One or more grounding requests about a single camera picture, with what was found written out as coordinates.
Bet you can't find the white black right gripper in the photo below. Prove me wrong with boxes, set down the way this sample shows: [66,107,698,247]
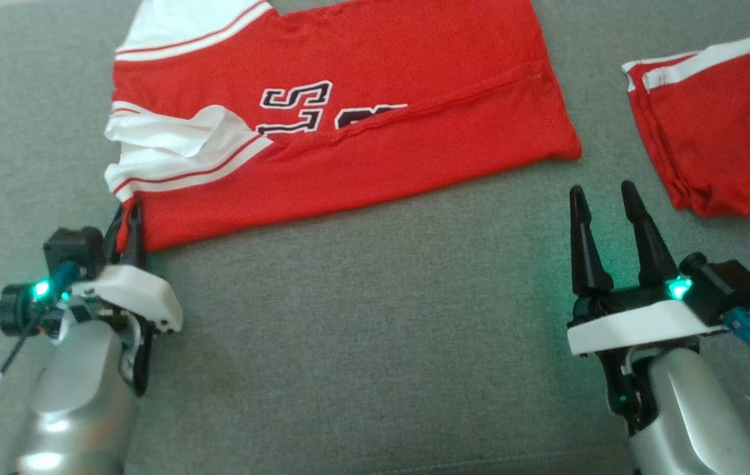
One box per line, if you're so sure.
[566,180,730,358]

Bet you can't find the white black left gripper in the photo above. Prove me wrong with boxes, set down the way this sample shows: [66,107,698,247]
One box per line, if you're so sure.
[73,201,185,334]

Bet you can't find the red shorts with white stripe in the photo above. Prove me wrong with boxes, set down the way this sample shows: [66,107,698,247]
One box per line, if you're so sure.
[621,25,750,218]

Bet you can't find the red jersey with white trim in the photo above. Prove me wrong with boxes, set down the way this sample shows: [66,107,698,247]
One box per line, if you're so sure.
[103,0,583,255]

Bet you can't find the blue left cable connector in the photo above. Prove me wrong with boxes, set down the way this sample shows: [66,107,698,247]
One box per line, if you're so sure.
[50,260,80,292]

